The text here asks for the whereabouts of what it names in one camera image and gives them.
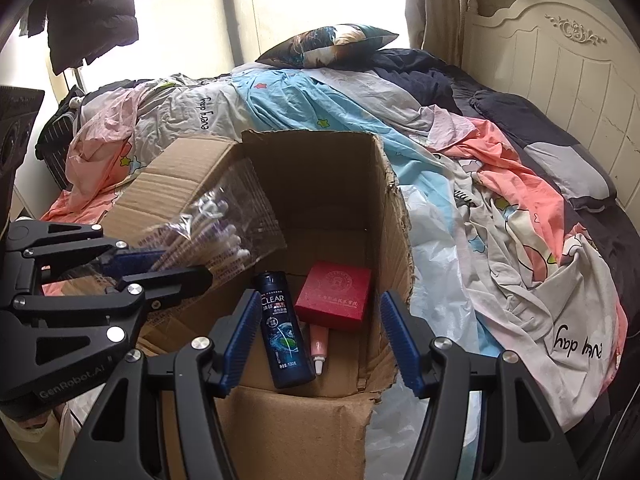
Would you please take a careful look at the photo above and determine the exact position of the cotton swab plastic bag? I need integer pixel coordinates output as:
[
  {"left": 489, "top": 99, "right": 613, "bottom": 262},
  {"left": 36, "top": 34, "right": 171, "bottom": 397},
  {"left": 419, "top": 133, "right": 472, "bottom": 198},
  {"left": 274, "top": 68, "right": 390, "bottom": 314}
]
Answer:
[{"left": 98, "top": 156, "right": 289, "bottom": 286}]

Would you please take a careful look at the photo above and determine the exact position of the dark blue shampoo bottle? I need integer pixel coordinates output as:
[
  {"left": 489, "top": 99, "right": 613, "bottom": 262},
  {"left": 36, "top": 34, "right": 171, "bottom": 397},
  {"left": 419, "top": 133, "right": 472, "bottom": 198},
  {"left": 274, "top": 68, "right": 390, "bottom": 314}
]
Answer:
[{"left": 256, "top": 271, "right": 316, "bottom": 390}]

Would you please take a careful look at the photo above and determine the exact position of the pink cosmetic tube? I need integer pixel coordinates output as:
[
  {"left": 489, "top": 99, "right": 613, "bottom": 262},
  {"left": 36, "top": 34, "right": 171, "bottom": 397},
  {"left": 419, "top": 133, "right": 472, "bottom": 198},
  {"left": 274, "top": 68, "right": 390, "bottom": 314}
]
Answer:
[{"left": 309, "top": 325, "right": 329, "bottom": 376}]

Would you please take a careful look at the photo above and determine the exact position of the red gift box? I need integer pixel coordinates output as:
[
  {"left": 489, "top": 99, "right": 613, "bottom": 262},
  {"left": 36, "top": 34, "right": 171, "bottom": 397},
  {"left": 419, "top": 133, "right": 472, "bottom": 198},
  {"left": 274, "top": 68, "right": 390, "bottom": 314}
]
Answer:
[{"left": 295, "top": 261, "right": 372, "bottom": 332}]

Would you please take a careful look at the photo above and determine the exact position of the black striped suitcase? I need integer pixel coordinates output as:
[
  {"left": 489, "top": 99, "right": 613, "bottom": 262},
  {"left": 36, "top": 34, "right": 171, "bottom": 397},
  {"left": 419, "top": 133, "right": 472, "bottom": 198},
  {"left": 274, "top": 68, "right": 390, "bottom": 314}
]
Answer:
[{"left": 35, "top": 86, "right": 85, "bottom": 191}]

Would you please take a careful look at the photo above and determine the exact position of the cardboard box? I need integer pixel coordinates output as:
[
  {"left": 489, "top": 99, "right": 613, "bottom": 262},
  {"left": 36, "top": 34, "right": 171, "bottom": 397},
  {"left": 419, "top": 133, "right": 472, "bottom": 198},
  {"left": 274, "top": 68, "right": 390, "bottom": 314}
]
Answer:
[{"left": 101, "top": 131, "right": 413, "bottom": 479}]

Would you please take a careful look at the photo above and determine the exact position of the dark hanging jacket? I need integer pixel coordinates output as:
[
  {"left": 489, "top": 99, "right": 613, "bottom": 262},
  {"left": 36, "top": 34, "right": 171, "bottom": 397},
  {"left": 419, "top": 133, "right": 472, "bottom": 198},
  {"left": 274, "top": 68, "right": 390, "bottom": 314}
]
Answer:
[{"left": 21, "top": 0, "right": 139, "bottom": 75}]

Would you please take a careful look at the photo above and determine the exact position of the grey navy pillow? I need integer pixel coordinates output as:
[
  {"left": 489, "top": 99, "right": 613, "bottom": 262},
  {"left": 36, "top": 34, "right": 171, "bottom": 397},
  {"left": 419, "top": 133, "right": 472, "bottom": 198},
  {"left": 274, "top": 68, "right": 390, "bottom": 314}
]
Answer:
[{"left": 470, "top": 90, "right": 617, "bottom": 212}]

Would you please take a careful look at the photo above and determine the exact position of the patterned dark pillow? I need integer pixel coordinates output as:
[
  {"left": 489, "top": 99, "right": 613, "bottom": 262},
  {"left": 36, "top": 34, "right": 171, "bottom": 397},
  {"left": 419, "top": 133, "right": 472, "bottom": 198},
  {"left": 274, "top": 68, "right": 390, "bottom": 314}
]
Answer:
[{"left": 256, "top": 24, "right": 398, "bottom": 68}]

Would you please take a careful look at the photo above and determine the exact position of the white bed headboard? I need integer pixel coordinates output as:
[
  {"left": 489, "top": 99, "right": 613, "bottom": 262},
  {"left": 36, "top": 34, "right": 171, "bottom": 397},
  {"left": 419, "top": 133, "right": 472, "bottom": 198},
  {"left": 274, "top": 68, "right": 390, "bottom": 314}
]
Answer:
[{"left": 462, "top": 0, "right": 639, "bottom": 220}]

